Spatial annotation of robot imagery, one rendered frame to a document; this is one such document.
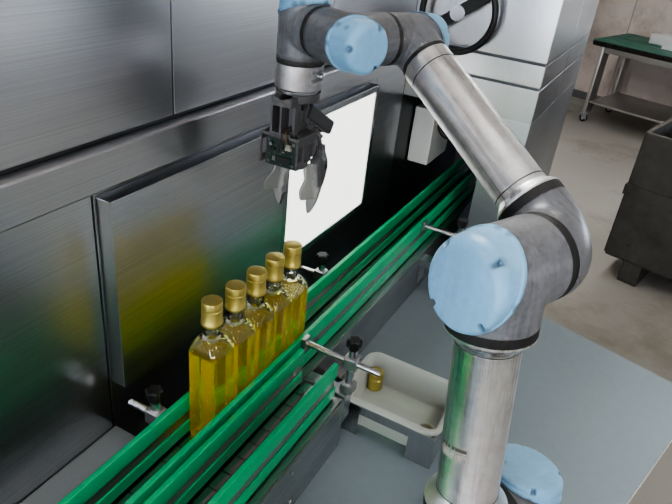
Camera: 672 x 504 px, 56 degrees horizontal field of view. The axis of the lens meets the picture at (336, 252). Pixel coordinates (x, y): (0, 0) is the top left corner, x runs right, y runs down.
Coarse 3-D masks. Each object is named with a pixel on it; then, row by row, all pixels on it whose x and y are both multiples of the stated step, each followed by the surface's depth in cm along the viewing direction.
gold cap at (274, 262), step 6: (276, 252) 113; (270, 258) 111; (276, 258) 111; (282, 258) 111; (270, 264) 111; (276, 264) 111; (282, 264) 111; (270, 270) 111; (276, 270) 111; (282, 270) 112; (270, 276) 112; (276, 276) 112; (282, 276) 113; (276, 282) 112
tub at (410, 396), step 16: (384, 368) 143; (400, 368) 140; (416, 368) 139; (384, 384) 144; (400, 384) 142; (416, 384) 140; (432, 384) 138; (352, 400) 129; (368, 400) 139; (384, 400) 140; (400, 400) 140; (416, 400) 141; (432, 400) 139; (384, 416) 126; (400, 416) 136; (416, 416) 136; (432, 416) 137; (432, 432) 123
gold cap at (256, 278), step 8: (248, 272) 106; (256, 272) 106; (264, 272) 107; (248, 280) 107; (256, 280) 106; (264, 280) 107; (248, 288) 107; (256, 288) 107; (264, 288) 108; (256, 296) 108
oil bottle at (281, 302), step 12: (264, 300) 114; (276, 300) 113; (288, 300) 116; (276, 312) 113; (288, 312) 117; (276, 324) 115; (288, 324) 119; (276, 336) 116; (288, 336) 121; (276, 348) 118
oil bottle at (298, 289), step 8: (288, 280) 118; (296, 280) 119; (304, 280) 120; (288, 288) 118; (296, 288) 118; (304, 288) 120; (296, 296) 118; (304, 296) 121; (296, 304) 119; (304, 304) 123; (296, 312) 120; (304, 312) 124; (296, 320) 121; (304, 320) 125; (296, 328) 123; (296, 336) 124; (288, 344) 123
